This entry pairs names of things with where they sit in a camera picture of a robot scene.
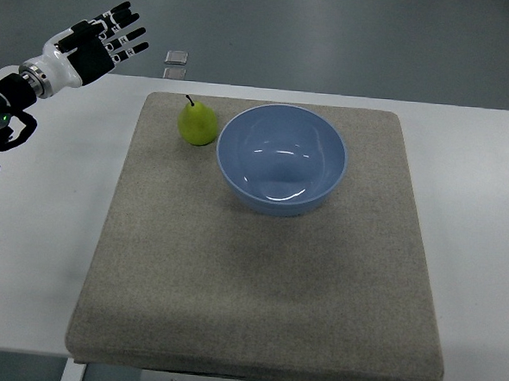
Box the metal floor plate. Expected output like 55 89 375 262
164 51 189 66
163 67 186 81

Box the lower metal floor plate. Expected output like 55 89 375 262
163 67 186 81

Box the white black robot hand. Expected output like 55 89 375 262
19 2 148 99

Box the blue ceramic bowl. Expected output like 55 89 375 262
216 103 349 217

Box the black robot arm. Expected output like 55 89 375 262
0 72 41 153

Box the green pear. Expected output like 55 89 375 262
177 95 218 146

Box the upper metal floor plate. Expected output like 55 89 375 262
164 51 189 66

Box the beige fabric mat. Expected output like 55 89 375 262
65 92 444 381

